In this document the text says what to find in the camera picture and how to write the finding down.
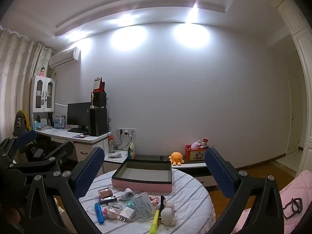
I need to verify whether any white charger plug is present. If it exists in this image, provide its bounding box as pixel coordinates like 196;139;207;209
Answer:
119;207;135;223

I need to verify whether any red white box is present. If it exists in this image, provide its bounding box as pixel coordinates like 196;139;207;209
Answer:
93;77;106;93

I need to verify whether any black gaming chair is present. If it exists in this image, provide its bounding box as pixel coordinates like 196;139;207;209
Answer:
12;110;53;162

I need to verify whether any white hutch cabinet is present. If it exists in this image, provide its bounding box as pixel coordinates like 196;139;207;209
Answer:
30;75;56;114

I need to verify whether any clear plastic case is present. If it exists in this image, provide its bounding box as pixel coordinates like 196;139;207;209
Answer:
130;192;156;219

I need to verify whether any black white TV stand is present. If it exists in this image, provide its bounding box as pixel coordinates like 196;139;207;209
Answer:
127;154;218;188

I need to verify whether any pink quilt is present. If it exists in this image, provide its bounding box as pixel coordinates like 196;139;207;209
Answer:
230;169;312;234

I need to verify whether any rose gold cup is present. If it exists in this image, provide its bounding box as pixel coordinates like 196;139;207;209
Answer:
98;187;113;199

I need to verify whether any black computer tower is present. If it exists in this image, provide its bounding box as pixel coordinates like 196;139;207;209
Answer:
89;107;108;137

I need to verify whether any beige curtain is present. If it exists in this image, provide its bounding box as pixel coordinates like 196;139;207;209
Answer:
0;28;53;139

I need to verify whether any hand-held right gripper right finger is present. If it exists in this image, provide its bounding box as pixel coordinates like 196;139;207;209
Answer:
204;147;285;234

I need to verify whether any pink storage box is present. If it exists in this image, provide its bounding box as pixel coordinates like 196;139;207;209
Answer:
112;158;172;192

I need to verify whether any white wall outlet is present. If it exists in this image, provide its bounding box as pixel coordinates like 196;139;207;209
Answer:
118;128;136;137

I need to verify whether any yellow highlighter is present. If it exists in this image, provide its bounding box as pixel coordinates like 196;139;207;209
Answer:
149;210;160;233

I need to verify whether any red storage crate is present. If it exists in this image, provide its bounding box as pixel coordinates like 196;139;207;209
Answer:
185;145;210;161

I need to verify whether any black power cable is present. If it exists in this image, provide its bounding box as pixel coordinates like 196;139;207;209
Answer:
114;130;133;152

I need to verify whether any person's left hand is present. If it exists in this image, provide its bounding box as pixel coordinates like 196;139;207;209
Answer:
8;208;25;228

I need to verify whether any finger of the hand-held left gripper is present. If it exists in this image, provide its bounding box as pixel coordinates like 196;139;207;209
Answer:
0;130;37;158
8;140;75;177

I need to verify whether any black speaker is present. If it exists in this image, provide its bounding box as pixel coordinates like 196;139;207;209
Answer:
94;92;107;108

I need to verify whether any black eyeglass frame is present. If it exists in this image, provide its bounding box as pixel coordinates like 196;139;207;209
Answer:
283;197;304;220

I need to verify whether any blue white box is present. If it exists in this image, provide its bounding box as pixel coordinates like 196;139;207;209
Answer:
55;114;66;129

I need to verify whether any white desk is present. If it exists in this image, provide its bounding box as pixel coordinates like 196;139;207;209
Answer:
36;126;113;170

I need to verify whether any small white hair dryer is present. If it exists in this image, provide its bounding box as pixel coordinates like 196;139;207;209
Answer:
121;188;134;201

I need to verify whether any white air conditioner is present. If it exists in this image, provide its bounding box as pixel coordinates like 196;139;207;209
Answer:
49;47;81;68

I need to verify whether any white nightstand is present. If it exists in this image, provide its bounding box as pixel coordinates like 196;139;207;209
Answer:
104;150;129;175

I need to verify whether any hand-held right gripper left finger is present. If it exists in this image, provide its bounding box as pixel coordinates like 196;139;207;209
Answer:
26;147;105;234

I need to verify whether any black computer monitor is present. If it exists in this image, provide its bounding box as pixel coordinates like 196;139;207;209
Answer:
67;102;92;133

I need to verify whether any yellow jacket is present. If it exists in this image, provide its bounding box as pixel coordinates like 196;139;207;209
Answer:
17;110;32;131

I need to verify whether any orange octopus plush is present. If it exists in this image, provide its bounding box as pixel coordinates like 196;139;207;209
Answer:
169;152;185;167

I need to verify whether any striped white tablecloth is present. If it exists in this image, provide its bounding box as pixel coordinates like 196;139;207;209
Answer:
78;166;216;234

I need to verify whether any white door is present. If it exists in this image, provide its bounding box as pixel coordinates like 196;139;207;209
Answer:
285;69;303;156

